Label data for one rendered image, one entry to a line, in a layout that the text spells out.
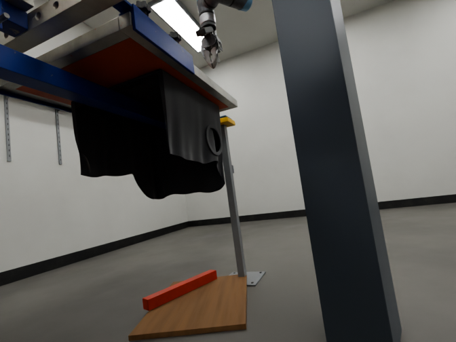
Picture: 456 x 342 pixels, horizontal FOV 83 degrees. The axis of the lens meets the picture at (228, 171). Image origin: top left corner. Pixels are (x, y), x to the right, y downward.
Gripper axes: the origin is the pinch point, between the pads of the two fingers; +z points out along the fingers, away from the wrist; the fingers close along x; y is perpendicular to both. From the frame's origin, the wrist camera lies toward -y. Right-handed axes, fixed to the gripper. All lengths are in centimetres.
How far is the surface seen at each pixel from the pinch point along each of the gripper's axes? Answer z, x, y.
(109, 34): 13, 5, -56
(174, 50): 11.5, -3.2, -38.1
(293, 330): 109, -22, -15
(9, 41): 8, 33, -64
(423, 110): -10, -172, 330
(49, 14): 7, 16, -64
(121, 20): 10, 1, -56
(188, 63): 12.5, -3.2, -30.0
